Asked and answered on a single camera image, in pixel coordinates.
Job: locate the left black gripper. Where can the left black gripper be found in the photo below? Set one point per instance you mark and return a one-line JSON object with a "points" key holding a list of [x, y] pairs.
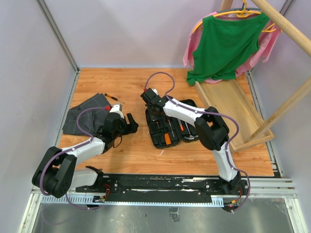
{"points": [[131, 127]]}

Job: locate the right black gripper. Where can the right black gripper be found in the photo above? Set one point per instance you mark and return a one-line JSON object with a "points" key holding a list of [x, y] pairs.
{"points": [[160, 120]]}

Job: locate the black-handled screwdriver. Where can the black-handled screwdriver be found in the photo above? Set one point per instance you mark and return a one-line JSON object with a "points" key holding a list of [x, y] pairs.
{"points": [[171, 128]]}

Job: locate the black plastic tool case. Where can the black plastic tool case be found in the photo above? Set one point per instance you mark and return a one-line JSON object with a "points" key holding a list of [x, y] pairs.
{"points": [[169, 131]]}

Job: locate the orange-handled screwdriver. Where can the orange-handled screwdriver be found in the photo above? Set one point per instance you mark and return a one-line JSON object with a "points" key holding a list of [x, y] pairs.
{"points": [[167, 139]]}

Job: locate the small brown-handled screwdriver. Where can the small brown-handled screwdriver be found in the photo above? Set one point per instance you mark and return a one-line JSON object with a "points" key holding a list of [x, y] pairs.
{"points": [[113, 98]]}

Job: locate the claw hammer black handle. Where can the claw hammer black handle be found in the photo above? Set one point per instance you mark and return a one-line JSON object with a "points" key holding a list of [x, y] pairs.
{"points": [[190, 138]]}

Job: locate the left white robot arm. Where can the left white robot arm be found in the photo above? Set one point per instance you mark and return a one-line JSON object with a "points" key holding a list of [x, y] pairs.
{"points": [[57, 173]]}

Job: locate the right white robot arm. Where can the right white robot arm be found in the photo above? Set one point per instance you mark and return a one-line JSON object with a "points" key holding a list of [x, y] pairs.
{"points": [[211, 129]]}

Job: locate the grey checked cloth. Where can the grey checked cloth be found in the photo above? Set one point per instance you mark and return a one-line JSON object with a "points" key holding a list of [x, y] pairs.
{"points": [[90, 120]]}

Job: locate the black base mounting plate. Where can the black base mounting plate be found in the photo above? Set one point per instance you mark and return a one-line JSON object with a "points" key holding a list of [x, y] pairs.
{"points": [[160, 189]]}

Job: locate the wooden tray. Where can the wooden tray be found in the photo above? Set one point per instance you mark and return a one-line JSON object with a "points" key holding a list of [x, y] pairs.
{"points": [[229, 99]]}

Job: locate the green sleeveless shirt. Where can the green sleeveless shirt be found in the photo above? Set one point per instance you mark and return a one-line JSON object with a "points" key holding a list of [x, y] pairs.
{"points": [[224, 46]]}

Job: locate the yellow clothes hanger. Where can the yellow clothes hanger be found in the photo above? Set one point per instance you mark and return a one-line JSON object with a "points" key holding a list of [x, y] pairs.
{"points": [[244, 13]]}

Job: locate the pink shirt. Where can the pink shirt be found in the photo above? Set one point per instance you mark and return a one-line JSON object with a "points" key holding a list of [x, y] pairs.
{"points": [[266, 44]]}

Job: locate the aluminium frame rail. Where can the aluminium frame rail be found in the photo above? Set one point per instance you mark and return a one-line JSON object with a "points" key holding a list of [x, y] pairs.
{"points": [[58, 35]]}

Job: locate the wooden rack frame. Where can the wooden rack frame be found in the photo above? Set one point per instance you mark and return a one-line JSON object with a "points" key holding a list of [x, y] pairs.
{"points": [[284, 84]]}

